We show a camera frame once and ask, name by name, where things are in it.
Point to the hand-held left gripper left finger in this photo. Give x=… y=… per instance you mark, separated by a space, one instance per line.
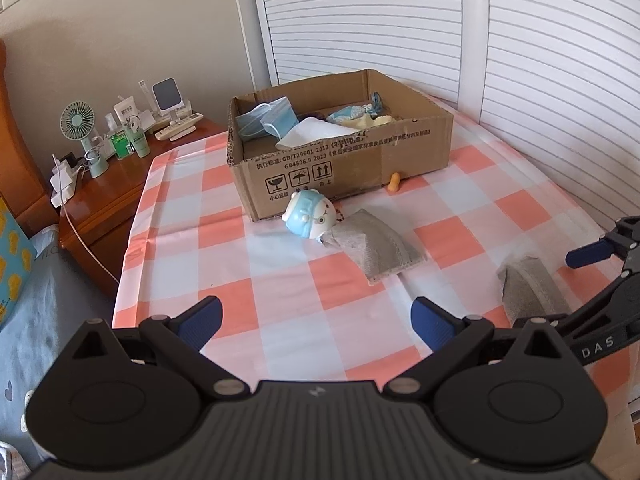
x=201 y=324

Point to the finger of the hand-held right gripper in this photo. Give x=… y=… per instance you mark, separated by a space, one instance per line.
x=600 y=306
x=590 y=253

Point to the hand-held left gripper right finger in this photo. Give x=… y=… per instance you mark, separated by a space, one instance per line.
x=432 y=325

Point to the grey face mask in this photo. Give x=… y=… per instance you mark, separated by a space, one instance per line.
x=530 y=290
x=372 y=250

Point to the brown cardboard box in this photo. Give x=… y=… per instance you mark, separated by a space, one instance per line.
x=340 y=165

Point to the blue face mask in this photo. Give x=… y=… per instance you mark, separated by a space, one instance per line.
x=250 y=125
x=277 y=117

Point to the yellow cloth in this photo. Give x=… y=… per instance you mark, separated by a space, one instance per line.
x=370 y=121

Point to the white face mask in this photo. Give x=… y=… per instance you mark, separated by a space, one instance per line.
x=310 y=132

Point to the patterned sachet pouch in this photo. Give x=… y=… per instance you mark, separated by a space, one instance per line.
x=350 y=112

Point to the pink checked tablecloth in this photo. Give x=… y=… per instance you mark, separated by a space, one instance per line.
x=280 y=290

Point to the blue-grey bed blanket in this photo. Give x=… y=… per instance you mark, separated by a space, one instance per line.
x=55 y=320

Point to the small orange toy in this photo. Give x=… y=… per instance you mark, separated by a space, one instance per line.
x=395 y=183

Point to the wooden nightstand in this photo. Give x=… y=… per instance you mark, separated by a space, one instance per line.
x=115 y=195

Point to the toy figure with blue cap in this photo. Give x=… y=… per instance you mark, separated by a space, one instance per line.
x=310 y=212

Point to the white louvered closet door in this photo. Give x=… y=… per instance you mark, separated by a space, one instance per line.
x=565 y=85
x=365 y=15

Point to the white power strip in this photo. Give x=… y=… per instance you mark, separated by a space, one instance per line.
x=65 y=190

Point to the green bottle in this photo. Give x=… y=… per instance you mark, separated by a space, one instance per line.
x=121 y=146

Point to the white remote control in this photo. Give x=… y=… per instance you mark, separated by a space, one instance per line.
x=177 y=127

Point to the white charger plug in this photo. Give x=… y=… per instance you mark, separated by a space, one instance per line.
x=61 y=175

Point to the black plug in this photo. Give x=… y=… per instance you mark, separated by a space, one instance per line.
x=71 y=159

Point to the white pouch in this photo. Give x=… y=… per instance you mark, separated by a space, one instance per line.
x=127 y=107

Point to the white phone stand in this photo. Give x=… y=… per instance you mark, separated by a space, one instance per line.
x=167 y=97

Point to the green desk fan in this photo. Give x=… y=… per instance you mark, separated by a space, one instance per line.
x=80 y=122

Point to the white slim stick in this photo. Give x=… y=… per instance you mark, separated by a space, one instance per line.
x=145 y=92

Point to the wooden bed headboard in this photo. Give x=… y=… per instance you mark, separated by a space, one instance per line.
x=20 y=160

